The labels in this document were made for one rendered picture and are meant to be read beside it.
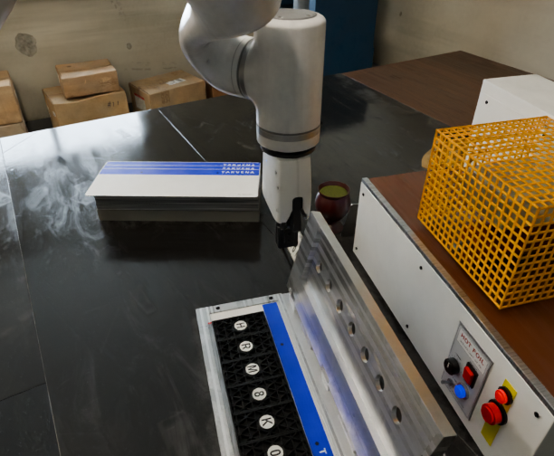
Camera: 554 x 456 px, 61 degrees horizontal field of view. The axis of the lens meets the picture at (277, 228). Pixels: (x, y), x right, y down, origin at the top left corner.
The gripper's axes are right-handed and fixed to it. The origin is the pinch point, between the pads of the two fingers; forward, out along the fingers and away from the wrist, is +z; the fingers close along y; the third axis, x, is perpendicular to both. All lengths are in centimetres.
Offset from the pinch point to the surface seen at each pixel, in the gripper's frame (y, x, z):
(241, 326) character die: -2.4, -7.6, 21.0
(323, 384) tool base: 12.4, 3.0, 22.3
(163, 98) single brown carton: -307, -10, 89
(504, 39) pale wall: -137, 144, 14
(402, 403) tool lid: 26.8, 7.3, 8.2
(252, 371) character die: 7.7, -7.8, 21.1
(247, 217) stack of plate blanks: -38.6, 1.3, 23.0
